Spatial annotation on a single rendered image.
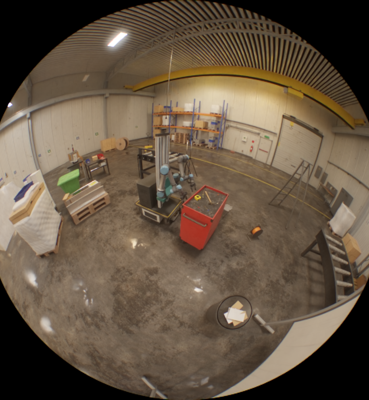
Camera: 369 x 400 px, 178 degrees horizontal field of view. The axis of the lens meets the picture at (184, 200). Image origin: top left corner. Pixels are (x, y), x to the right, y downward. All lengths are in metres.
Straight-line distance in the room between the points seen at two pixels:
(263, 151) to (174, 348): 11.89
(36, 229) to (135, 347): 2.60
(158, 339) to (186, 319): 0.53
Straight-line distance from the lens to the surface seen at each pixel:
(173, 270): 2.07
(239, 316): 1.43
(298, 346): 1.54
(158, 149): 1.94
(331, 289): 2.80
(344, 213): 6.90
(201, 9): 7.93
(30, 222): 2.95
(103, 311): 2.25
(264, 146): 11.34
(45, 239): 3.16
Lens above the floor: 1.95
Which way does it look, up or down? 37 degrees down
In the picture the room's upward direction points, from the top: 5 degrees clockwise
